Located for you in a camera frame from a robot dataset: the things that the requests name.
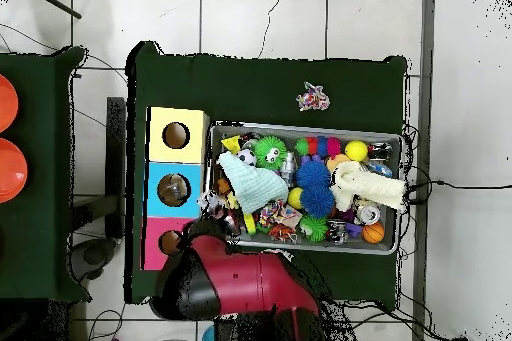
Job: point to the mint green waffle cloth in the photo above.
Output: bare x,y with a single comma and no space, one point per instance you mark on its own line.
254,182

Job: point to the crushed clear plastic bottle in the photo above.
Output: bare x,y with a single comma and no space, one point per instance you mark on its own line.
212,200

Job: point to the orange striped tiger toy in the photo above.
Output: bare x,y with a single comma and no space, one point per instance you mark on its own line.
282,233

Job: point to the cream waffle cloth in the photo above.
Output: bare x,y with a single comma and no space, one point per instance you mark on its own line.
368,187

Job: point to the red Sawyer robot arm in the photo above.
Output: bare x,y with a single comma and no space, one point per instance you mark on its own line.
240,281

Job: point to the wooden box with three holes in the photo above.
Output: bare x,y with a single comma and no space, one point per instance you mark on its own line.
157,189

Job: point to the black and white soccer ball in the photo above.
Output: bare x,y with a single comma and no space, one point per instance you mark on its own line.
246,157

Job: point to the green fuzzy toy with eyes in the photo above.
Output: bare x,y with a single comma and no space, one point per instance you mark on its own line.
270,150

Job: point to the grey robot toy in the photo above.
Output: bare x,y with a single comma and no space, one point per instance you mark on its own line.
288,166

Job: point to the orange plastic building block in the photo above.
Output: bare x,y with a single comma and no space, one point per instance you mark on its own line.
225,187

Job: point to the yellow cheese wedge toy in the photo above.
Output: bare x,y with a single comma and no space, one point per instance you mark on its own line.
230,143

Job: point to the yellow ball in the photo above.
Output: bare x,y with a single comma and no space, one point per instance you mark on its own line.
295,198
357,150

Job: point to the blue spiky ball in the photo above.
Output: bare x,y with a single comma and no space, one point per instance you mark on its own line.
312,173
318,201

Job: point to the orange round disc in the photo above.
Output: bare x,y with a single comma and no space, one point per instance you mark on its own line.
336,161

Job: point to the crushed silver can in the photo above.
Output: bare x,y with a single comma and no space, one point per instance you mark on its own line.
368,213

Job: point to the small orange basketball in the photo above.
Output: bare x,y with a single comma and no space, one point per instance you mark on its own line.
373,232

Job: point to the side table with green cloth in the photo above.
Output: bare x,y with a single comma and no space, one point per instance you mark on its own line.
40,229

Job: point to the orange bowl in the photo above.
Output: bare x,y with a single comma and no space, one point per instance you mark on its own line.
6,103
10,169

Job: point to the black rod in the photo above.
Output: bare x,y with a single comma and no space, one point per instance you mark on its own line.
52,1

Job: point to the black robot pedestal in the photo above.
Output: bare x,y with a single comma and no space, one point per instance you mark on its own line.
240,331

